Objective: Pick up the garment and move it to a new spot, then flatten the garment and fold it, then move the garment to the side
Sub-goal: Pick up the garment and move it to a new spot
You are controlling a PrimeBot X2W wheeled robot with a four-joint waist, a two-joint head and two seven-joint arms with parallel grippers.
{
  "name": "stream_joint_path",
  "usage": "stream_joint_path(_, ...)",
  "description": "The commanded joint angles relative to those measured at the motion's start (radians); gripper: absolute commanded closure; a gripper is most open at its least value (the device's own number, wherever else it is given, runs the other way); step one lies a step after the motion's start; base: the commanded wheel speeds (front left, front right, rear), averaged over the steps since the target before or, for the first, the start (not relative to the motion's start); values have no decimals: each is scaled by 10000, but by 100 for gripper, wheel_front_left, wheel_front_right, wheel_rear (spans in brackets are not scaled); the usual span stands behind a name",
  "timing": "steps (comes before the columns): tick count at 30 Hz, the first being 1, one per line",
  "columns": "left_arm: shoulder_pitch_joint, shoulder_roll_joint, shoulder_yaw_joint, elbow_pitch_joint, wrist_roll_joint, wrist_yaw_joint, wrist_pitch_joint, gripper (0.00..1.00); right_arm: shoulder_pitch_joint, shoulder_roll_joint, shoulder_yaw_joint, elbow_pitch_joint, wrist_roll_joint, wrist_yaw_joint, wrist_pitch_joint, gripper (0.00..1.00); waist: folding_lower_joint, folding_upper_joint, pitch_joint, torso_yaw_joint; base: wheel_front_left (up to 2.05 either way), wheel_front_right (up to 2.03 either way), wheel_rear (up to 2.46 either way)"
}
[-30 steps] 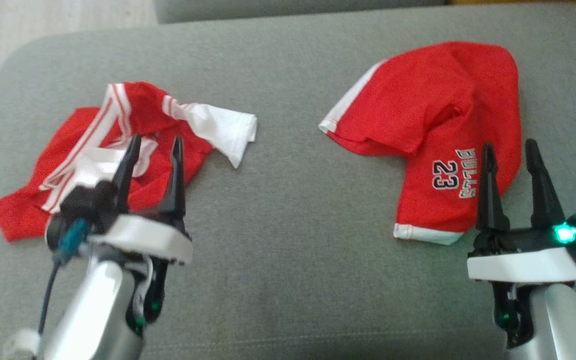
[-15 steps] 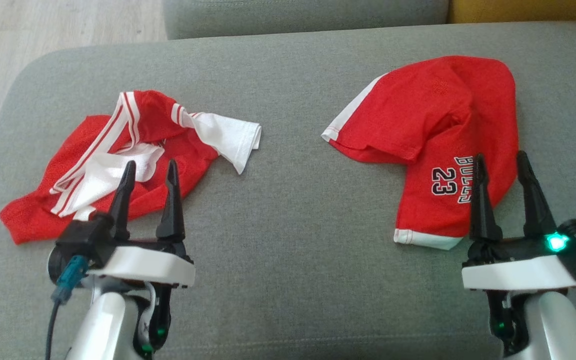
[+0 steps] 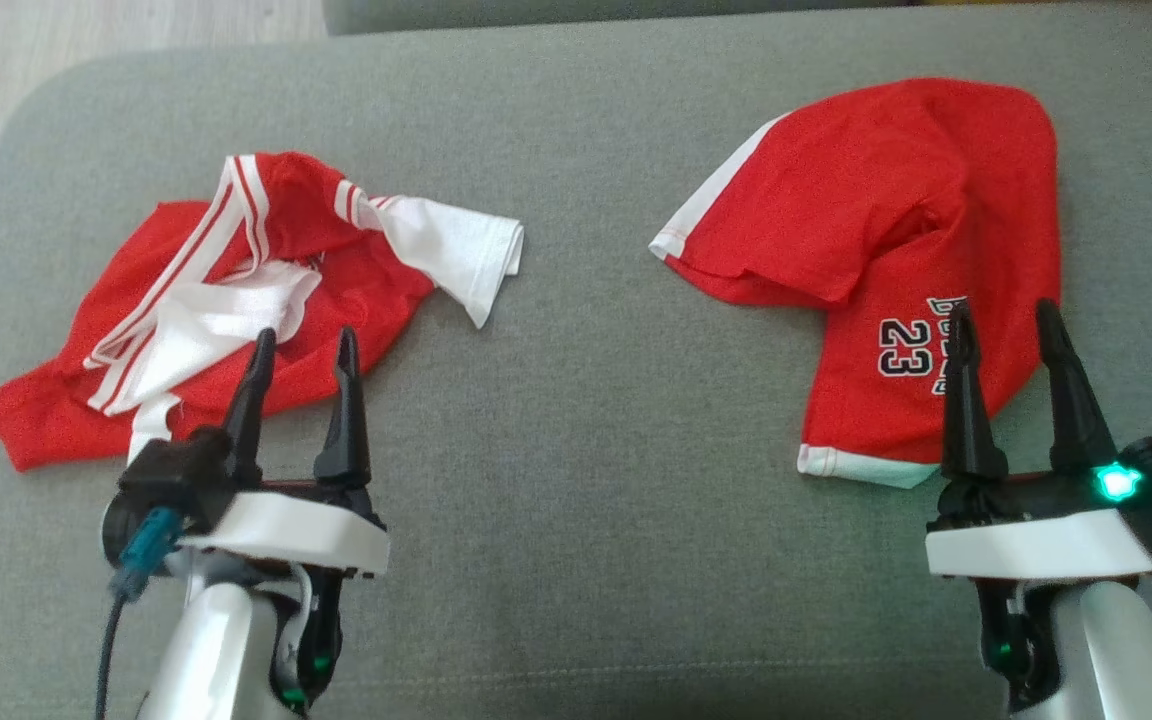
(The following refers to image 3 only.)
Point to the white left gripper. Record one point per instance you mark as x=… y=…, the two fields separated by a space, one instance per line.
x=296 y=525

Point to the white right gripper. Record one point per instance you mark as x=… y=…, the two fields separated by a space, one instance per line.
x=1026 y=545

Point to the red white basketball jersey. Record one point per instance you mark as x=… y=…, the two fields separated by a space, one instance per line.
x=186 y=300

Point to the red basketball shorts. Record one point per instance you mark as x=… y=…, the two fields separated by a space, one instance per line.
x=886 y=190

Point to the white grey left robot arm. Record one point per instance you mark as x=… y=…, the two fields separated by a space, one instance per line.
x=206 y=650

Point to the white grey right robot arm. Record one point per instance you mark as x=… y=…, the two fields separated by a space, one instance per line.
x=1126 y=650

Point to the grey sofa seat cushion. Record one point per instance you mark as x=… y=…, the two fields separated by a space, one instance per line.
x=586 y=450

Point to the grey sofa back cushion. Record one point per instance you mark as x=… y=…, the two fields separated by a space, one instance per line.
x=586 y=12

